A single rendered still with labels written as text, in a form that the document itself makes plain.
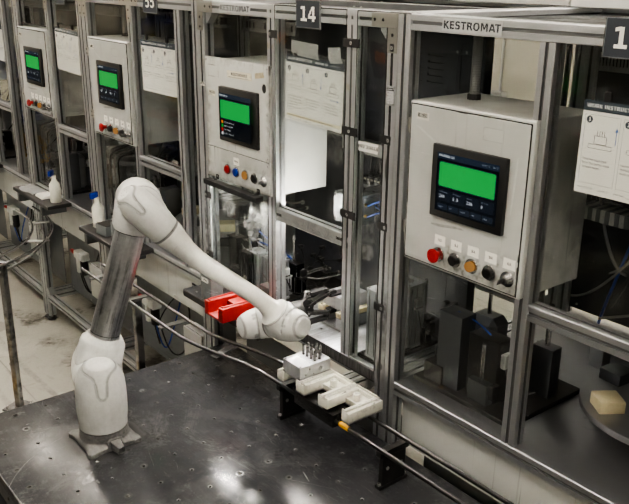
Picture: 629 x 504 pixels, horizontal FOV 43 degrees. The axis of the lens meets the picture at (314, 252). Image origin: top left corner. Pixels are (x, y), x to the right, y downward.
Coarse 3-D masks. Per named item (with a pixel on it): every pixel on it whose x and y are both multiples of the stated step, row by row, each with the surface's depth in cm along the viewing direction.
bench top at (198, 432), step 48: (144, 384) 298; (192, 384) 298; (240, 384) 299; (0, 432) 266; (48, 432) 267; (144, 432) 267; (192, 432) 267; (240, 432) 268; (288, 432) 268; (336, 432) 268; (0, 480) 246; (48, 480) 242; (96, 480) 242; (144, 480) 242; (192, 480) 242; (240, 480) 243; (288, 480) 243; (336, 480) 243; (432, 480) 243
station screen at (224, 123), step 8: (224, 96) 293; (232, 96) 288; (240, 104) 285; (248, 104) 281; (224, 120) 296; (232, 120) 292; (224, 128) 297; (232, 128) 293; (240, 128) 289; (248, 128) 284; (224, 136) 298; (232, 136) 294; (240, 136) 290; (248, 136) 285
